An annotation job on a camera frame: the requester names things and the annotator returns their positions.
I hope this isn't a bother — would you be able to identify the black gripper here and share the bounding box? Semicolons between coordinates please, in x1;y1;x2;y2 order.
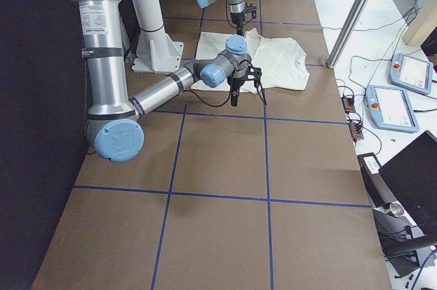
227;68;250;106
230;12;245;35

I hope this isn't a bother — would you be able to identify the cream long sleeve shirt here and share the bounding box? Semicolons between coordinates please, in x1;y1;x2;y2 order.
191;28;310;91

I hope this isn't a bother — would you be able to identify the black orange connector box far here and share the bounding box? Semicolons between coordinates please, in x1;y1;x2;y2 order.
341;96;356;113

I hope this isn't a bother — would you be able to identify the black orange connector box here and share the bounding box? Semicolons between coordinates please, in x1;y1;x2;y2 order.
348;119;364;143
341;96;356;113

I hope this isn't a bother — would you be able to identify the black orange connector box near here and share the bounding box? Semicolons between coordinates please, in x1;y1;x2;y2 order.
348;119;364;143

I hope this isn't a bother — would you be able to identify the black box white label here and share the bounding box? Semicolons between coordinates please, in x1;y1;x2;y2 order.
357;153;397;207

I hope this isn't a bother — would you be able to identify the near teach pendant tablet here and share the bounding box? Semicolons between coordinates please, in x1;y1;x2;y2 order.
365;85;419;133

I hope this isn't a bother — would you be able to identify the teach pendant tablet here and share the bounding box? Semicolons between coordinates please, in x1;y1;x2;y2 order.
365;85;419;133
389;53;434;95

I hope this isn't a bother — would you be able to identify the far teach pendant tablet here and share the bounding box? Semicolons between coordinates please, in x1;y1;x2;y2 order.
389;53;434;95

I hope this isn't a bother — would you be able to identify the wooden board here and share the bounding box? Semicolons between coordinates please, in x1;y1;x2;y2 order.
403;0;437;46

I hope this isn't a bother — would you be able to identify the black monitor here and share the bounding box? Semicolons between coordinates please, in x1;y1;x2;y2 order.
379;130;437;234

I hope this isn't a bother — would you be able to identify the silver metal cup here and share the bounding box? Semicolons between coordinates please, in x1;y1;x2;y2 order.
383;202;405;218

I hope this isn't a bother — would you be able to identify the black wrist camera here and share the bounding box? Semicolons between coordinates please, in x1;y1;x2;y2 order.
246;66;262;90
244;3;257;20

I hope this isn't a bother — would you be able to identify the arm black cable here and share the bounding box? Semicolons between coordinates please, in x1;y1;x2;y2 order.
182;61;268;108

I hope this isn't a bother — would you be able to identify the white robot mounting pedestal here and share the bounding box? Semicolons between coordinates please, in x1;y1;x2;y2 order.
132;0;184;73

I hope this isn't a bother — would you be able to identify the aluminium frame post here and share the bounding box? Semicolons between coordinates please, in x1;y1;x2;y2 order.
326;0;368;69

